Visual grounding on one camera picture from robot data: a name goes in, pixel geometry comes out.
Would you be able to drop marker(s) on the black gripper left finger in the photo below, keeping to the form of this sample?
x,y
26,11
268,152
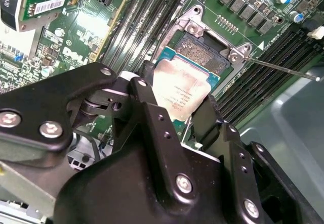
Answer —
x,y
38,100

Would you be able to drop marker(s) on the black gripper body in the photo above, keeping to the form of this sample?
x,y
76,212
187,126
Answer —
x,y
114,196

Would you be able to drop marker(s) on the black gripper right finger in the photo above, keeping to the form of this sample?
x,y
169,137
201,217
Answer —
x,y
210,125

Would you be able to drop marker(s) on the silver CPU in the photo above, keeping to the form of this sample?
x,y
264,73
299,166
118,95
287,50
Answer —
x,y
182,87

